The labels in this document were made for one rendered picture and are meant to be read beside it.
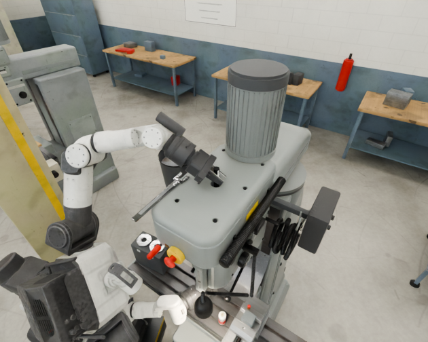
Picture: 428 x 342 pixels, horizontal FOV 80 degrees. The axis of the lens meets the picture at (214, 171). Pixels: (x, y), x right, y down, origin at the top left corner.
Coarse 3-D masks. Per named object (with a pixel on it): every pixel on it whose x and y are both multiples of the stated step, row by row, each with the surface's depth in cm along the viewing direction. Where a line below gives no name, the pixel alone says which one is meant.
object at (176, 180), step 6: (180, 174) 89; (174, 180) 87; (180, 180) 87; (168, 186) 85; (174, 186) 85; (162, 192) 82; (168, 192) 83; (156, 198) 80; (150, 204) 78; (144, 210) 76; (138, 216) 74
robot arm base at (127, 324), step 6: (120, 312) 95; (120, 318) 93; (126, 318) 94; (108, 324) 92; (114, 324) 92; (126, 324) 92; (132, 324) 100; (102, 330) 91; (108, 330) 91; (126, 330) 91; (132, 330) 92; (132, 336) 91; (138, 336) 94
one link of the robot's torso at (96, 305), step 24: (48, 264) 87; (72, 264) 85; (96, 264) 90; (24, 288) 80; (48, 288) 76; (72, 288) 81; (96, 288) 88; (120, 288) 95; (48, 312) 75; (72, 312) 80; (96, 312) 86; (48, 336) 83; (72, 336) 78; (96, 336) 82
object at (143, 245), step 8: (144, 232) 164; (136, 240) 159; (144, 240) 159; (152, 240) 159; (136, 248) 156; (144, 248) 155; (152, 248) 153; (136, 256) 164; (144, 256) 158; (160, 256) 150; (168, 256) 160; (144, 264) 165; (152, 264) 159; (160, 264) 153; (160, 272) 160
